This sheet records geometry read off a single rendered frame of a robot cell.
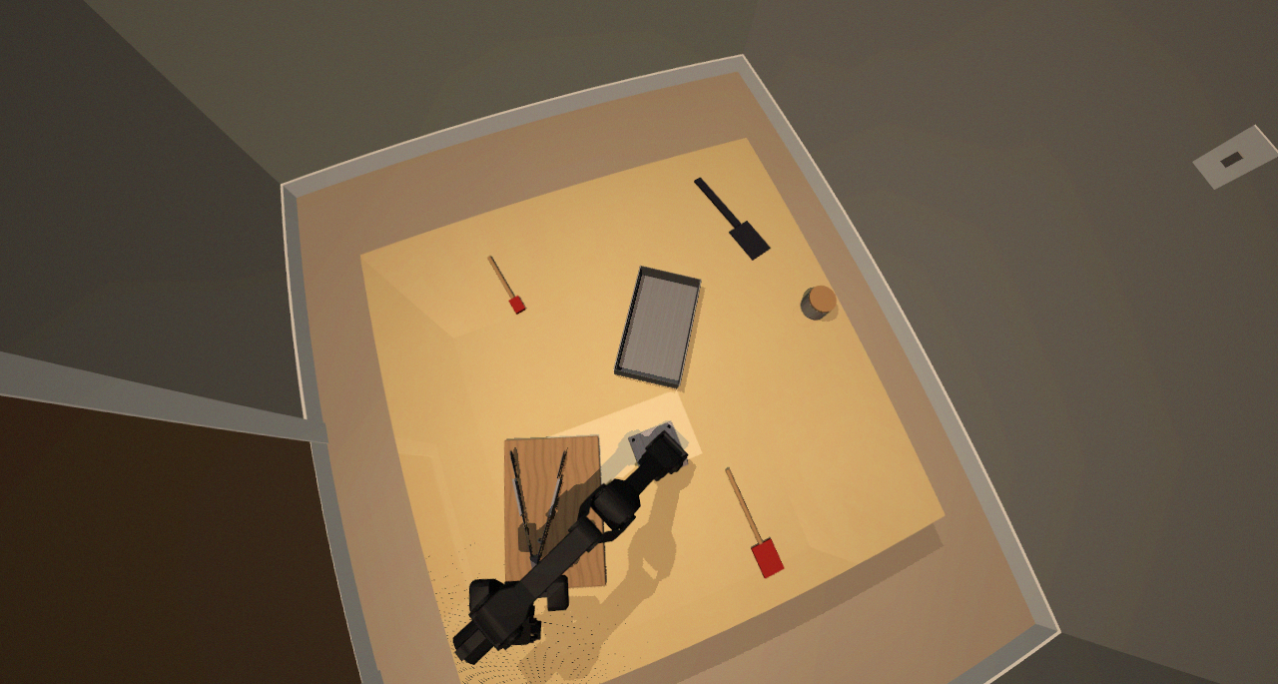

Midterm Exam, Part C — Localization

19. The brown wooden board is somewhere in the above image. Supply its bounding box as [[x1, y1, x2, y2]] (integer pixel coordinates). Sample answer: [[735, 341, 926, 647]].
[[504, 436, 606, 588]]

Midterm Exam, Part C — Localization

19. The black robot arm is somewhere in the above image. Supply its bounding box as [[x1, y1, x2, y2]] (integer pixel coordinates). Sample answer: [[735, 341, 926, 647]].
[[452, 430, 689, 665]]

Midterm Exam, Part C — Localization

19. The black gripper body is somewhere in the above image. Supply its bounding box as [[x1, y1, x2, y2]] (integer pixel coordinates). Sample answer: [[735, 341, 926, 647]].
[[469, 575, 569, 612]]

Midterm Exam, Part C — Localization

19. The dark grey cylindrical container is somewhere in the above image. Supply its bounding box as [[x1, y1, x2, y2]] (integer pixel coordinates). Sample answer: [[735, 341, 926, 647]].
[[800, 286, 837, 320]]

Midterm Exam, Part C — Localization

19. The red spatula with wooden handle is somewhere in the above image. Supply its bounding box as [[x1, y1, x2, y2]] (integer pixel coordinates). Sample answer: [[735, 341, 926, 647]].
[[726, 469, 783, 578]]

